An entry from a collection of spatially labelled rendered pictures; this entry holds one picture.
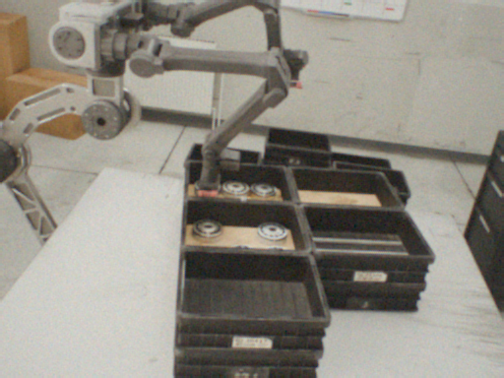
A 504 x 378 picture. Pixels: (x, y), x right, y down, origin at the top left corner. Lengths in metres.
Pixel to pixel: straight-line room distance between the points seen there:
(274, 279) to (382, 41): 3.27
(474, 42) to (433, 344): 3.36
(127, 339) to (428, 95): 3.74
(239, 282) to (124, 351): 0.38
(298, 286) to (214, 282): 0.26
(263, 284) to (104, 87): 0.85
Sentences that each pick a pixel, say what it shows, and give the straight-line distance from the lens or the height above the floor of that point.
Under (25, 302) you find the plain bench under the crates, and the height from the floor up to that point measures 0.70.
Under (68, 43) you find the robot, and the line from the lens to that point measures 1.62.
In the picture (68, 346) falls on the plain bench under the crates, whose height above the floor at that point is 0.70.
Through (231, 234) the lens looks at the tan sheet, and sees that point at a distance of 1.88.
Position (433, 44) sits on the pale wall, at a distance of 4.77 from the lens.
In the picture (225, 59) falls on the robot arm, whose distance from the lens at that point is 1.52.
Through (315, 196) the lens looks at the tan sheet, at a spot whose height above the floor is 0.83.
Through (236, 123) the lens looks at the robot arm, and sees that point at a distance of 1.70.
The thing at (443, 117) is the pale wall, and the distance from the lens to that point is 4.98.
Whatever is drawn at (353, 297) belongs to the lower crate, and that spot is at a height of 0.76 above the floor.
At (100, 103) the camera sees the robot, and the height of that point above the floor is 1.20.
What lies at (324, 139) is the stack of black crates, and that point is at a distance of 3.49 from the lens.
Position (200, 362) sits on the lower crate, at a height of 0.77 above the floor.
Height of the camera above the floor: 1.85
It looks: 28 degrees down
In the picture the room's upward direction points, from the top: 7 degrees clockwise
